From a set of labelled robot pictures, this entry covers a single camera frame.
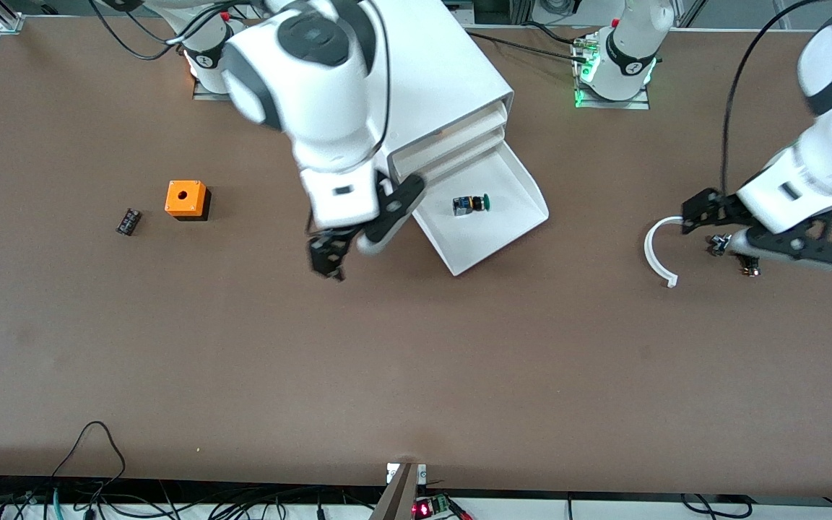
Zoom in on green push button switch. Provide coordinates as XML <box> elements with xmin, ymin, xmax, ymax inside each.
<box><xmin>453</xmin><ymin>193</ymin><xmax>493</xmax><ymax>218</ymax></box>

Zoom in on white uppermost cabinet drawer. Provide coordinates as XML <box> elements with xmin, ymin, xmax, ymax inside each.
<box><xmin>387</xmin><ymin>101</ymin><xmax>508</xmax><ymax>174</ymax></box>

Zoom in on camera mount post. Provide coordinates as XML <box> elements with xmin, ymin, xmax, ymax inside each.
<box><xmin>369</xmin><ymin>462</ymin><xmax>428</xmax><ymax>520</ymax></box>

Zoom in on black looped cable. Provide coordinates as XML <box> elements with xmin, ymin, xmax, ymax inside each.
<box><xmin>51</xmin><ymin>421</ymin><xmax>128</xmax><ymax>483</ymax></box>

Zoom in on white lowest cabinet drawer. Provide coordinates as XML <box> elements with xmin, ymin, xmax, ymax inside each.
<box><xmin>405</xmin><ymin>141</ymin><xmax>550</xmax><ymax>277</ymax></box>

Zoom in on orange button enclosure box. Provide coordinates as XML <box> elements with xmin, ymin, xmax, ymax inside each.
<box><xmin>165</xmin><ymin>181</ymin><xmax>212</xmax><ymax>222</ymax></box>

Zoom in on white middle cabinet drawer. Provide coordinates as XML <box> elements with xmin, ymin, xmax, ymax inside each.
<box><xmin>391</xmin><ymin>124</ymin><xmax>507</xmax><ymax>190</ymax></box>

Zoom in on white curved plastic arc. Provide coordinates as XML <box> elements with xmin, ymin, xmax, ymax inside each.
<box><xmin>643</xmin><ymin>216</ymin><xmax>688</xmax><ymax>288</ymax></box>

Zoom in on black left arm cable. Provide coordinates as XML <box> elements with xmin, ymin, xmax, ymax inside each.
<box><xmin>721</xmin><ymin>0</ymin><xmax>821</xmax><ymax>194</ymax></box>

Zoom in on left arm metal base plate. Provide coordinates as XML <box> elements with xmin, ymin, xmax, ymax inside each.
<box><xmin>573</xmin><ymin>32</ymin><xmax>651</xmax><ymax>111</ymax></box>

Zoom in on white drawer cabinet housing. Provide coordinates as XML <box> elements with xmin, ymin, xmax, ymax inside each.
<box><xmin>358</xmin><ymin>0</ymin><xmax>514</xmax><ymax>214</ymax></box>

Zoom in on circuit board with red LED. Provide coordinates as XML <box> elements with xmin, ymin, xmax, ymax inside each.
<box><xmin>412</xmin><ymin>495</ymin><xmax>454</xmax><ymax>520</ymax></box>

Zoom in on black cable on table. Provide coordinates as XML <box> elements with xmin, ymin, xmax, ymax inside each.
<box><xmin>468</xmin><ymin>22</ymin><xmax>594</xmax><ymax>57</ymax></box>

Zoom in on black cable coil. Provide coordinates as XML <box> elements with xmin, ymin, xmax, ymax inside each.
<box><xmin>680</xmin><ymin>493</ymin><xmax>754</xmax><ymax>519</ymax></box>

